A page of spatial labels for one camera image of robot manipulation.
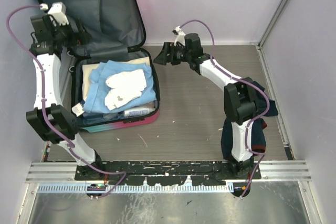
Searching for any pink white garment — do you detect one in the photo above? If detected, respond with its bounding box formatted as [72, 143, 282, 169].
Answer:
[104, 69, 147, 110]

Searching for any white plastic bottle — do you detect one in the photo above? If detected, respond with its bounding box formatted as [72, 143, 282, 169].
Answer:
[123, 106, 155, 118]

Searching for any pink teal suitcase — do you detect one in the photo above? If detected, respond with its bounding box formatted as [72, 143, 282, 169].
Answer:
[27, 0, 161, 133]

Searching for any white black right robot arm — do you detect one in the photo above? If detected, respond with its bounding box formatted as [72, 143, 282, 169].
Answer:
[153, 33, 258, 179]

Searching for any aluminium frame rail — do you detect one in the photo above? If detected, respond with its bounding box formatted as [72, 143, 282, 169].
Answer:
[26, 160, 311, 183]

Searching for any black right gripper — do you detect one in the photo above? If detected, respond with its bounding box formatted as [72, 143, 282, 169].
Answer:
[153, 41, 192, 66]

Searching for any dark blue patterned cloth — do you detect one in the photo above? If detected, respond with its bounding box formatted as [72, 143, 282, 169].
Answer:
[71, 101, 125, 126]

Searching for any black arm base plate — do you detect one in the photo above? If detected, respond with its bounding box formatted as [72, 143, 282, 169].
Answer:
[75, 161, 249, 186]

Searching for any small clear vial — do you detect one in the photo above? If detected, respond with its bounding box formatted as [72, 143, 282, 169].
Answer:
[102, 113, 123, 121]

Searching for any blue shirt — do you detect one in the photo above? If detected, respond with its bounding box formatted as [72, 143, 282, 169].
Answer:
[83, 60, 156, 114]

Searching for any aluminium corner post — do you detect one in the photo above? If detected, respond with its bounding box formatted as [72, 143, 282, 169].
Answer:
[258, 0, 308, 49]

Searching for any beige cloth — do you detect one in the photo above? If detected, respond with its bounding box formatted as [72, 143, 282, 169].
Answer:
[82, 57, 150, 101]

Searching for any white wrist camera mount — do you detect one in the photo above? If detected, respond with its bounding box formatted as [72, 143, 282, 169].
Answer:
[172, 26, 186, 46]
[39, 2, 69, 26]

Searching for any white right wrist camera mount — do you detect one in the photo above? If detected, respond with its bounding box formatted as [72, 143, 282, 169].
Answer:
[172, 26, 186, 46]

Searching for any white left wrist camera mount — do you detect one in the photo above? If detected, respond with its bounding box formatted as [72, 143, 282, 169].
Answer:
[39, 2, 69, 26]

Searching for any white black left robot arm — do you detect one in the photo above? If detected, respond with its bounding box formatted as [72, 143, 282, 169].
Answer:
[26, 14, 105, 180]

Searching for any navy garment with red trim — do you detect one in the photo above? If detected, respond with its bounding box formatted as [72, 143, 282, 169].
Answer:
[221, 91, 279, 160]

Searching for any white slotted cable duct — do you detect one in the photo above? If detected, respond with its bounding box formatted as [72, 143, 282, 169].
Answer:
[37, 183, 234, 194]

